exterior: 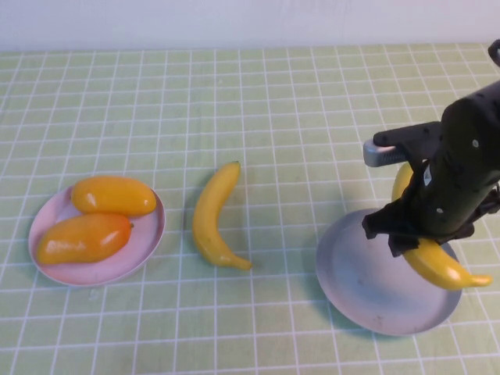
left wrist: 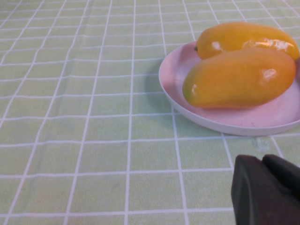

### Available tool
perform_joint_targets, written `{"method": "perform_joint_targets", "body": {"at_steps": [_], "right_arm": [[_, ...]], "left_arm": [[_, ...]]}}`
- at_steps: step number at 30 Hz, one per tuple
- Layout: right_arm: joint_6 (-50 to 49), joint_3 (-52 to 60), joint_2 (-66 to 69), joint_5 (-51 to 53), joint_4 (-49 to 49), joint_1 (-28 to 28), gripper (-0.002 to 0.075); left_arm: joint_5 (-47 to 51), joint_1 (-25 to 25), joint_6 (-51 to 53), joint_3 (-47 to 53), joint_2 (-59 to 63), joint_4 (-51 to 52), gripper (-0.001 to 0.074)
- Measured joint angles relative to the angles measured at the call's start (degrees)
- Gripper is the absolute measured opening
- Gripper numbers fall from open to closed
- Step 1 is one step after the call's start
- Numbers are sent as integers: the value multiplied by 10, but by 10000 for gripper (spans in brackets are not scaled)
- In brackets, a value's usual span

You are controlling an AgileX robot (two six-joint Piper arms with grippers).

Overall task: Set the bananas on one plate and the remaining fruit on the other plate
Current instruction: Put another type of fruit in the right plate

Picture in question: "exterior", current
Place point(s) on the orange-tinted plastic mango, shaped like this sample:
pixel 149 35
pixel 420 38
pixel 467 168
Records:
pixel 86 240

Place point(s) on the blue round plate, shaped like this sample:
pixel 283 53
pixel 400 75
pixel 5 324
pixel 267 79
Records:
pixel 359 281

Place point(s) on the green checkered tablecloth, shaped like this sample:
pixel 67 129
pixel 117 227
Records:
pixel 273 117

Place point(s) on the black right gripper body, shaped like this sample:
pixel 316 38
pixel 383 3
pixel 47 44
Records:
pixel 457 176

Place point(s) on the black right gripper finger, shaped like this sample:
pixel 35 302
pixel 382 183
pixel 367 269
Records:
pixel 381 224
pixel 404 244

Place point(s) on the yellow plastic mango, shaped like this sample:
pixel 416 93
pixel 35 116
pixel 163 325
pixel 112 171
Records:
pixel 113 195

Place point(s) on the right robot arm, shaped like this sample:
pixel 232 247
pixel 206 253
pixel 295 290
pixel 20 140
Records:
pixel 488 91

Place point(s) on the yellow plastic banana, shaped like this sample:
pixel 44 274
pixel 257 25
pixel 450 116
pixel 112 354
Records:
pixel 445 269
pixel 207 218

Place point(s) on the pink round plate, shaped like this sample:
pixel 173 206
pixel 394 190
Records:
pixel 136 250

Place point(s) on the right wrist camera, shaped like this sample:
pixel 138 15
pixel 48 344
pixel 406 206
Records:
pixel 410 134

